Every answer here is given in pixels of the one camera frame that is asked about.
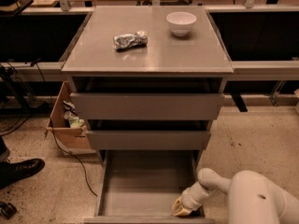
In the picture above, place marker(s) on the black tripod stand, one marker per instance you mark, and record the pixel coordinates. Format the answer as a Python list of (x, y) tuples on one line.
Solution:
[(21, 90)]

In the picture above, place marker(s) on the grey drawer cabinet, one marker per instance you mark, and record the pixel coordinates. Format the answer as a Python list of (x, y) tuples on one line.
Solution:
[(196, 63)]

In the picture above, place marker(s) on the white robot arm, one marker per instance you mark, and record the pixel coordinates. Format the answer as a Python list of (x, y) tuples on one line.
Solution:
[(252, 198)]

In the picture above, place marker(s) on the white ceramic bowl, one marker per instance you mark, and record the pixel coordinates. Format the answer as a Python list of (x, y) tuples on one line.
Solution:
[(180, 23)]

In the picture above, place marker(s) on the crumpled silver foil bag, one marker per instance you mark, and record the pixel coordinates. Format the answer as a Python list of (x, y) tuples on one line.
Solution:
[(127, 41)]

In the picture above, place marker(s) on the small black floor object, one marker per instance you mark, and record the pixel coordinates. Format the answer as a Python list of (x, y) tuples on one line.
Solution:
[(8, 210)]

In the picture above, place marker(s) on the grey top drawer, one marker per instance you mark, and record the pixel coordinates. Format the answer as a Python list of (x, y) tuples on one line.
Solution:
[(145, 106)]

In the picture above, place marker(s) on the grey bottom drawer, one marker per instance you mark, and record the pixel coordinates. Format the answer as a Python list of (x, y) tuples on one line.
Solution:
[(139, 187)]

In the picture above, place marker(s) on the crumpled wrappers in box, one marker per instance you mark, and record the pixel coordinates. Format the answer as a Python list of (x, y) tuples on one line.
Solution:
[(70, 114)]

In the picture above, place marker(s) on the grey middle drawer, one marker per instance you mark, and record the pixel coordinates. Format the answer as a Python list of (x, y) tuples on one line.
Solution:
[(148, 140)]

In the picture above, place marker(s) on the grey drawer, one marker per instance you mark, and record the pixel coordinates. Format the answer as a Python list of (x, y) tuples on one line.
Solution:
[(139, 187), (145, 106), (148, 140)]

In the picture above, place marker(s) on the black leather shoe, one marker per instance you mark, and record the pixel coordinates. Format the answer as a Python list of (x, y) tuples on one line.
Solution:
[(14, 172)]

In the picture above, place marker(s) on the brown cardboard box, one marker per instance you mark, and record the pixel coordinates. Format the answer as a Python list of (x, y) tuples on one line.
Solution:
[(73, 139)]

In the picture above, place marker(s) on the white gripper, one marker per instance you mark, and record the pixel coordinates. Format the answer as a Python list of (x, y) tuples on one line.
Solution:
[(189, 202)]

